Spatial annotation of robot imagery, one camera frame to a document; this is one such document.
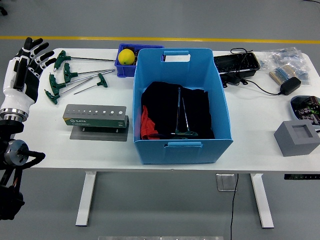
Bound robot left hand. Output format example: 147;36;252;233
0;36;57;111

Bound grey green hex key stand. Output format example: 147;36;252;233
62;103;130;142

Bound large green T-handle hex key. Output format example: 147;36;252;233
169;87;191;140

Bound small green T-handle hex key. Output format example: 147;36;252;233
174;97;199;137

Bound blue folding storage box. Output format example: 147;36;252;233
132;47;235;165

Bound small blue parts bin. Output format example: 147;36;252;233
114;43;165;78

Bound red cloth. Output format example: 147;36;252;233
140;104;161;140

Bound white table leg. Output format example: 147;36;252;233
249;172;275;229
75;171;97;227

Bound black cloth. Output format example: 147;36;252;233
140;81;216;140

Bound black plastic tray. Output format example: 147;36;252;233
213;51;261;76

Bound metal floor plate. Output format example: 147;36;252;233
216;173;238;192

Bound taped resistor bundle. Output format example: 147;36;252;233
269;64;297;86

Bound clear plastic bag of parts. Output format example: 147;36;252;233
259;46;312;86

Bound black power adapter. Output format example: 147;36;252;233
279;76;302;96

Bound light blue bowl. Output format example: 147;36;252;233
289;95;320;127

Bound grey hollow cube block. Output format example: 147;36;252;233
273;119;320;157

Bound pile of electronic components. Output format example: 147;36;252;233
293;96;320;125

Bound black table control panel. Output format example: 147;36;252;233
283;173;320;181

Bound short green T-handle hex key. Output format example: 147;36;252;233
73;72;109;96

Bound black adapter cable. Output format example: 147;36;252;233
219;72;283;96

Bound thin black cord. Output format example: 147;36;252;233
230;47;256;76

